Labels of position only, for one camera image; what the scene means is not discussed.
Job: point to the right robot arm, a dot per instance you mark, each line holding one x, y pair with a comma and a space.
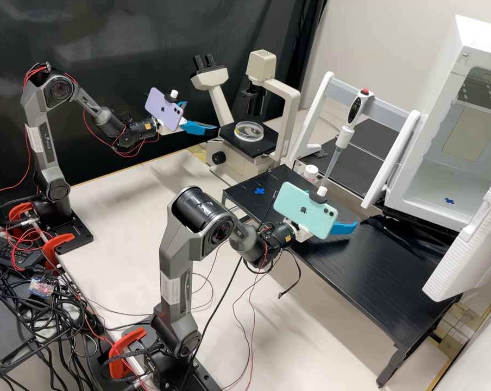
176, 260

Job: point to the pipette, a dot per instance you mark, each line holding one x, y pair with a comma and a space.
354, 109

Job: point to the white incubator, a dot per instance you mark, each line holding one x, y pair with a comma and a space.
441, 102

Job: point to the wrist camera phone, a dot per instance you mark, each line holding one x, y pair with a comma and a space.
162, 106
302, 209

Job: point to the black power adapter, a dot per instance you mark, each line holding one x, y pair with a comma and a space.
5, 250

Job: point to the small black bracket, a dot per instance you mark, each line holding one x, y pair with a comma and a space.
319, 154

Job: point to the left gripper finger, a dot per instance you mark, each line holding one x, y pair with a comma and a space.
194, 128
182, 102

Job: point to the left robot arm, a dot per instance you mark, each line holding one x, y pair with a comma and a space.
42, 134

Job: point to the left wrist camera phone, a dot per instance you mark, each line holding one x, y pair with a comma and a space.
162, 106

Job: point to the white-capped bottle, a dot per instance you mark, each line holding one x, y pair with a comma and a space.
311, 172

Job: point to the petri dish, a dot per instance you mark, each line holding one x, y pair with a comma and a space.
249, 130

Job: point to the flat black box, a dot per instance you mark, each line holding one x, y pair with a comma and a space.
3, 330

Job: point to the small circuit board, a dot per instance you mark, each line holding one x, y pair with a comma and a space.
42, 286

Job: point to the cream microscope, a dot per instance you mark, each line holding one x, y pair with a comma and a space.
288, 102

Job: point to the red clamp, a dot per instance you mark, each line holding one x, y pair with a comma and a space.
125, 346
19, 214
60, 242

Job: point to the right wrist camera phone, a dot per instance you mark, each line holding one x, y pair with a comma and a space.
302, 209

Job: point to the incubator door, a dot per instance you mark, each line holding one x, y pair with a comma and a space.
465, 256

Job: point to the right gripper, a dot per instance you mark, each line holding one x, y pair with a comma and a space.
298, 232

